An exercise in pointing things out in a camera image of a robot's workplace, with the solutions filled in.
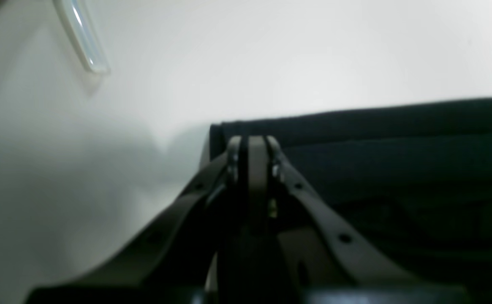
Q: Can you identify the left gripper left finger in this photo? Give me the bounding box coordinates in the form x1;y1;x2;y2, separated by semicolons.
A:
27;136;247;304

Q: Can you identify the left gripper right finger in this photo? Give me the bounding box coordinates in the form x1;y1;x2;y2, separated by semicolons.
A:
254;136;470;304

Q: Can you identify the black T-shirt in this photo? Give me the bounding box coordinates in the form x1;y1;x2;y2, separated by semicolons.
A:
208;98;492;304

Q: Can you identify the blue glue gun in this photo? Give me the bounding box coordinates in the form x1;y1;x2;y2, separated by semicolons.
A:
52;0;111;75

